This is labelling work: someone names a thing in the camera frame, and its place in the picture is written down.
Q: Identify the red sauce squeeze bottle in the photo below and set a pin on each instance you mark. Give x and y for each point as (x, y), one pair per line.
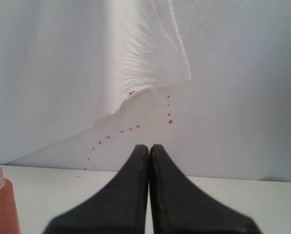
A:
(9, 223)

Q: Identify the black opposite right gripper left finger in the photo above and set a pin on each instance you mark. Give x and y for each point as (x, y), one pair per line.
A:
(118, 208)

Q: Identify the white backdrop sheet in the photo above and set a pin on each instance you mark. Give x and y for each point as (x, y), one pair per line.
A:
(83, 81)

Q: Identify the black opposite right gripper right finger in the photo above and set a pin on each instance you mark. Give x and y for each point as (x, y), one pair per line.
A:
(179, 207)

